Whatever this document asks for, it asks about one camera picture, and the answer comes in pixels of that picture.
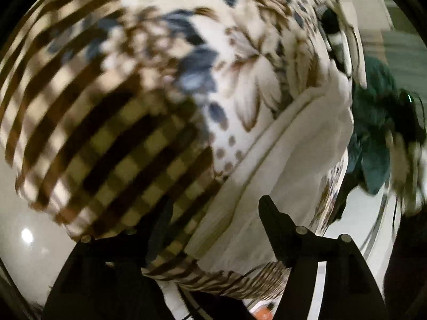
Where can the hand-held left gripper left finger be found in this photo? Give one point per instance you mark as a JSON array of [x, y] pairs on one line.
[[156, 226]]

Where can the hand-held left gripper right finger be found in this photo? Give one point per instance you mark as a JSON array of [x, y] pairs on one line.
[[271, 220]]

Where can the floral striped printed blanket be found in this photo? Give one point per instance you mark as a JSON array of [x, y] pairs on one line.
[[240, 53]]

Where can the orange object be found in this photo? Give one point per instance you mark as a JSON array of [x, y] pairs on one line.
[[262, 310]]

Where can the teal cloth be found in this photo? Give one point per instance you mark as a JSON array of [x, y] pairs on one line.
[[370, 113]]

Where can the cream cushion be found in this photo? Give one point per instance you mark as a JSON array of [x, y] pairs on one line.
[[355, 50]]

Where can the brown checkered cloth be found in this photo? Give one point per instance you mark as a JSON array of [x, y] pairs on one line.
[[133, 160]]

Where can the black and white cloth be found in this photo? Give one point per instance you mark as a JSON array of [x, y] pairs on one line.
[[333, 30]]

